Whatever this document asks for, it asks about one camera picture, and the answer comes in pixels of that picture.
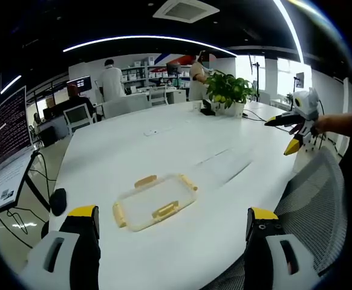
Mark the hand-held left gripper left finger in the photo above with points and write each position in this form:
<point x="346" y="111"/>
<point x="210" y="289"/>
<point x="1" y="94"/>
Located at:
<point x="73" y="241"/>

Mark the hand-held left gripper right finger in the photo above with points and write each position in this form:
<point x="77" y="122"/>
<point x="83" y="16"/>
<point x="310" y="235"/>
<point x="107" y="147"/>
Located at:
<point x="260" y="241"/>

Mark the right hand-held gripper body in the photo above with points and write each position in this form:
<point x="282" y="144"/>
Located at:
<point x="306" y="102"/>

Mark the clear lid with plastic buckles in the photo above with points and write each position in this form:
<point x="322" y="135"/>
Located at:
<point x="158" y="201"/>

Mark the person's right hand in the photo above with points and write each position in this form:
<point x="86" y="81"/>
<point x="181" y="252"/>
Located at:
<point x="320" y="124"/>

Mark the black computer mouse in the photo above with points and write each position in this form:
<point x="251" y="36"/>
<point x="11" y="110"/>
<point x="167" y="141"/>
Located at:
<point x="58" y="201"/>

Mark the black tripod stand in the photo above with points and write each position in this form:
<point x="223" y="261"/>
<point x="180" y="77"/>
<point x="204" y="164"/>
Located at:
<point x="255" y="75"/>

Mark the grey mesh office chair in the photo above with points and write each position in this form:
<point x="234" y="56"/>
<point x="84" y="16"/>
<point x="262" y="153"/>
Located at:
<point x="315" y="199"/>

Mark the green potted plant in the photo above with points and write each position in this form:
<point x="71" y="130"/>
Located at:
<point x="229" y="90"/>

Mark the black laptop stand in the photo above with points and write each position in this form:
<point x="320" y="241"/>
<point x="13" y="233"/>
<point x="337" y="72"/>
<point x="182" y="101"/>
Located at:
<point x="31" y="178"/>

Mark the black phone on stand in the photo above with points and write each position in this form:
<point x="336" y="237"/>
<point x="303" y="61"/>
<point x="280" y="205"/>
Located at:
<point x="207" y="108"/>

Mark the black computer monitor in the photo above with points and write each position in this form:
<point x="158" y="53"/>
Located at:
<point x="173" y="69"/>
<point x="80" y="83"/>

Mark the white office chair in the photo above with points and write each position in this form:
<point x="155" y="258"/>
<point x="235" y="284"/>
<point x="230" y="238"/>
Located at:
<point x="158" y="96"/>
<point x="79" y="117"/>
<point x="127" y="104"/>

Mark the open silver laptop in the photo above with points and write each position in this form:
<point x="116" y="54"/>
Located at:
<point x="5" y="136"/>

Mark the small white flat device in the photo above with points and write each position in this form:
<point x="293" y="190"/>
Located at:
<point x="151" y="132"/>

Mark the white storage shelves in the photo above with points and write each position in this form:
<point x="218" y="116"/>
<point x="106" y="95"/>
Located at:
<point x="151" y="71"/>

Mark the ceiling air vent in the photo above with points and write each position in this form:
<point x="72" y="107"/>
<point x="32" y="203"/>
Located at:
<point x="185" y="9"/>

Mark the curved ceiling light strip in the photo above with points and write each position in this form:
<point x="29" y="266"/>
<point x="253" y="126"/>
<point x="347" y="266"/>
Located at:
<point x="145" y="40"/>

